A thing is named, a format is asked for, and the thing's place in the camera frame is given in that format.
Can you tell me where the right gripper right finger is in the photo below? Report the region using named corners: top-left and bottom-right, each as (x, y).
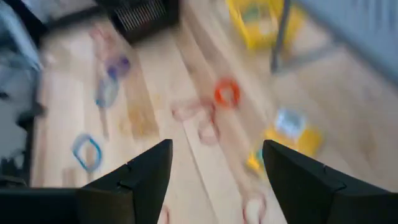
top-left (262, 139), bottom-right (346, 224)

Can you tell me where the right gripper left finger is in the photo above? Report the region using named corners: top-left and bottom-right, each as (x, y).
top-left (77, 139), bottom-right (174, 224)

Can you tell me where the red rubber band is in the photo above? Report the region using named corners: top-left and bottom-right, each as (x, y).
top-left (170, 98), bottom-right (221, 146)
top-left (241, 189), bottom-right (268, 224)

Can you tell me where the orange coil wristband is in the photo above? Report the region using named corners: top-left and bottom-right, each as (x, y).
top-left (213, 77), bottom-right (242, 109)

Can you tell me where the purple coil wristband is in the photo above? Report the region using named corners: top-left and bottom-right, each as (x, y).
top-left (105, 55), bottom-right (131, 80)

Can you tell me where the blue rubber band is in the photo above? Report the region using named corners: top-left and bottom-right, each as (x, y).
top-left (71, 133), bottom-right (103, 174)
top-left (95, 76), bottom-right (121, 109)

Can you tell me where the yellow plastic basket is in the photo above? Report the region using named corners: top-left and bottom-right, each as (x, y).
top-left (225, 0), bottom-right (307, 50)

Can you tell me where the black mesh basket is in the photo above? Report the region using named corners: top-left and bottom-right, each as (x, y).
top-left (95, 0), bottom-right (181, 44)

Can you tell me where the grey perforated metal shelf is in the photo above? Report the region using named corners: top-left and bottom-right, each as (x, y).
top-left (270, 0), bottom-right (398, 85)

